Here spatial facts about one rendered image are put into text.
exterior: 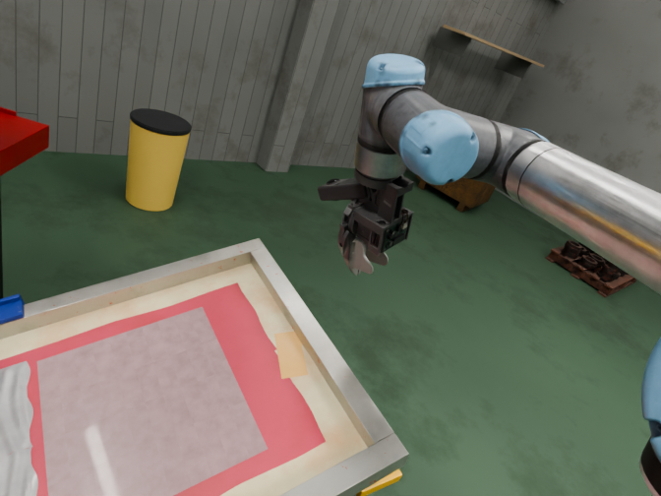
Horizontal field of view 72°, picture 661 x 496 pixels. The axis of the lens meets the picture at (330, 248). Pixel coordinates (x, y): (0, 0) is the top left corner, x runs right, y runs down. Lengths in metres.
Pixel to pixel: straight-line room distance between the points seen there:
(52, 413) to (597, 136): 7.23
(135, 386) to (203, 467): 0.20
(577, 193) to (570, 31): 7.50
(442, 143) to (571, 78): 7.32
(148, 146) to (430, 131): 3.12
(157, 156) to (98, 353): 2.69
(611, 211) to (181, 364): 0.71
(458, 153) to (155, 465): 0.62
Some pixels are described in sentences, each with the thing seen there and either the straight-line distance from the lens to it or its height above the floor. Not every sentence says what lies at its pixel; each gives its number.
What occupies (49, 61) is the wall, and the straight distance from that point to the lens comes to 4.24.
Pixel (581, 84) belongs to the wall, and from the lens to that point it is 7.73.
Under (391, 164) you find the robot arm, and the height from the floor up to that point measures 1.69.
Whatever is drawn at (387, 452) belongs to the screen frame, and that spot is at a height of 1.31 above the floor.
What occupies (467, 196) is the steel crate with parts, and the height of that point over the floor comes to 0.23.
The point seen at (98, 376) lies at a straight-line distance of 0.92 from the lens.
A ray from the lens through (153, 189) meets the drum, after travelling 3.67.
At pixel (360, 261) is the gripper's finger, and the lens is 0.74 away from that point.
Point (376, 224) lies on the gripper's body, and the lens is 0.66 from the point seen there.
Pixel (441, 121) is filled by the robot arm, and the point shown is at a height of 1.78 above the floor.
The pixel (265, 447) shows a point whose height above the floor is 1.23.
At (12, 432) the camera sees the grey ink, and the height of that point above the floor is 1.13.
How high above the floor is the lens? 1.86
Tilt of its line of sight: 28 degrees down
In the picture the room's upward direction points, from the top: 21 degrees clockwise
